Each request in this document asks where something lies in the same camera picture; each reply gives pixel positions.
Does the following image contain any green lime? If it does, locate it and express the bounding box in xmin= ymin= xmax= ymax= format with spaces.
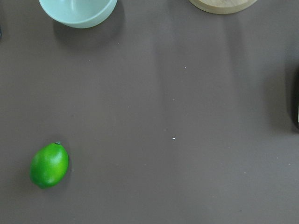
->
xmin=29 ymin=142 xmax=69 ymax=189

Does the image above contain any mint green bowl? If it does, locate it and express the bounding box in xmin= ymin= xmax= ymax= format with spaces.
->
xmin=39 ymin=0 xmax=117 ymax=28

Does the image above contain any round wooden stand base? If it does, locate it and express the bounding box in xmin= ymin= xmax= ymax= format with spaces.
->
xmin=189 ymin=0 xmax=256 ymax=14

